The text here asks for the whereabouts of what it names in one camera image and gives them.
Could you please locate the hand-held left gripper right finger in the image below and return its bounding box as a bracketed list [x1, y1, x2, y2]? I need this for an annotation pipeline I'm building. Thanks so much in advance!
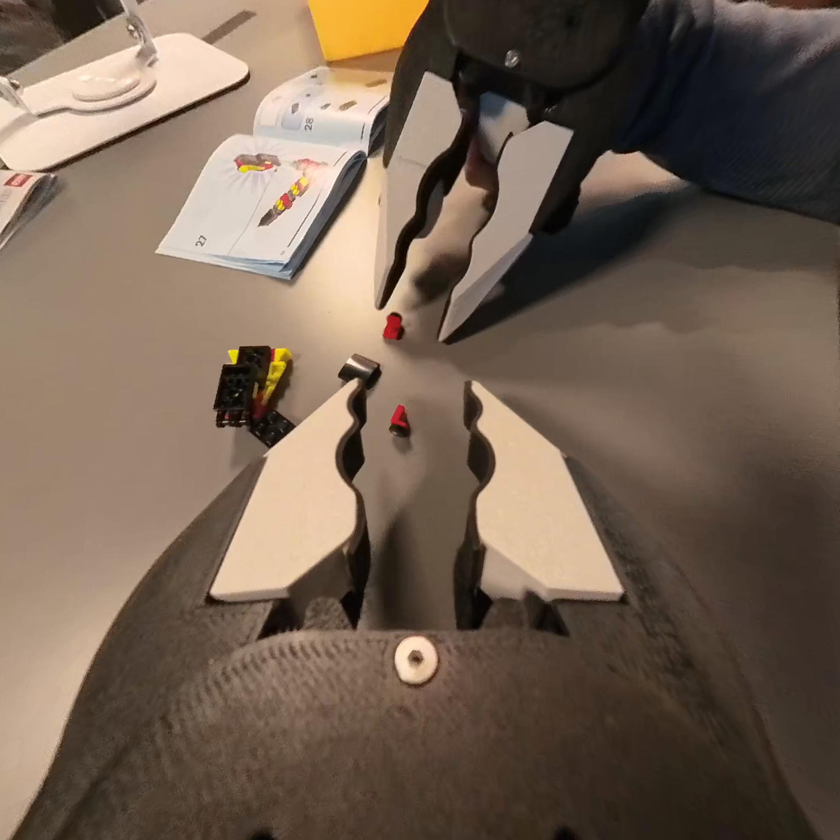
[462, 381, 626, 631]

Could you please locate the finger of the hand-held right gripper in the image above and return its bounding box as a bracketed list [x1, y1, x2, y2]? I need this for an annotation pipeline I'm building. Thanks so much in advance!
[373, 71, 484, 311]
[437, 122, 576, 345]

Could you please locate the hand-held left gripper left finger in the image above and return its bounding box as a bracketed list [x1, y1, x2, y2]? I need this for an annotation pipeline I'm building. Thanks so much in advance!
[209, 379, 368, 631]

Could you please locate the black studded toy plate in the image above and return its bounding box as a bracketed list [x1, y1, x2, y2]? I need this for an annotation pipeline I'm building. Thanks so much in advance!
[248, 409, 298, 449]

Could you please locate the red yellow black brick assembly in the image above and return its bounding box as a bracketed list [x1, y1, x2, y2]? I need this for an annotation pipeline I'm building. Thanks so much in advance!
[213, 344, 295, 429]

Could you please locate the person's right hand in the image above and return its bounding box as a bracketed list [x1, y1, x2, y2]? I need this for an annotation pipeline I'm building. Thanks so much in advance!
[462, 147, 498, 199]

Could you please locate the yellow plastic bin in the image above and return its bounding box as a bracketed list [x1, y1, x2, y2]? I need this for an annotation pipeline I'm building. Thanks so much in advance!
[306, 0, 432, 64]

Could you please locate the open instruction booklet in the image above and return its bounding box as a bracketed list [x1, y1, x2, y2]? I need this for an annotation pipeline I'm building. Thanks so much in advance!
[155, 66, 392, 282]

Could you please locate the black curved toy tile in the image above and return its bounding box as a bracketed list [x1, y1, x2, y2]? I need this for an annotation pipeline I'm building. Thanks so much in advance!
[337, 352, 382, 390]

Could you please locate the wooden book stand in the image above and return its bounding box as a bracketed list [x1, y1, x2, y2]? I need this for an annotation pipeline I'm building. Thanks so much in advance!
[0, 0, 252, 173]

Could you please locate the closed instruction booklet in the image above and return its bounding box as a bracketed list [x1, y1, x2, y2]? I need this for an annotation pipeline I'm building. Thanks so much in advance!
[0, 168, 61, 252]

